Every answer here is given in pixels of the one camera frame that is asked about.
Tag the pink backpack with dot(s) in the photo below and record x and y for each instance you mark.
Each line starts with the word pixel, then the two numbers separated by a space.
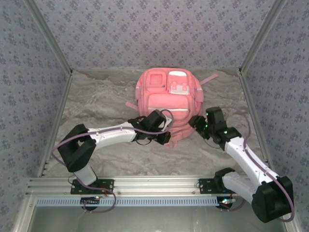
pixel 169 101

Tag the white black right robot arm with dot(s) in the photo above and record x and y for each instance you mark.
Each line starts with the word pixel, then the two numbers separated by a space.
pixel 243 157

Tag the marble pattern table cover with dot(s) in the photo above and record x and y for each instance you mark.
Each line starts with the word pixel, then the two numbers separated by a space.
pixel 144 164

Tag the grey metal panel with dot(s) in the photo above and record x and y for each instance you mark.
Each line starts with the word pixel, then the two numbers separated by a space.
pixel 157 220

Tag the aluminium side rail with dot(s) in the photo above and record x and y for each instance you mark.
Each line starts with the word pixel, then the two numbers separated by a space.
pixel 252 108
pixel 64 96

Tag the black circuit board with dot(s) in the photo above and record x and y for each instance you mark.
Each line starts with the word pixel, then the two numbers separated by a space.
pixel 90 200
pixel 225 202

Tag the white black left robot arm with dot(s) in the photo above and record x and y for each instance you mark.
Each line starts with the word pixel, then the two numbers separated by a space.
pixel 113 134

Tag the aluminium frame post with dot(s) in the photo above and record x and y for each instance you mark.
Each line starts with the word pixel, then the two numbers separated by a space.
pixel 49 36
pixel 262 36

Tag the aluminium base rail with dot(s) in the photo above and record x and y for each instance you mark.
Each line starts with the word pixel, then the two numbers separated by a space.
pixel 157 184

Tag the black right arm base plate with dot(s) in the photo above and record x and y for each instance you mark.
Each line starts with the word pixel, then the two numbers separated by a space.
pixel 205 186

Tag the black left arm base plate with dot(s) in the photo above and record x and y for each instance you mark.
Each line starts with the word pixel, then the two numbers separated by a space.
pixel 107 183

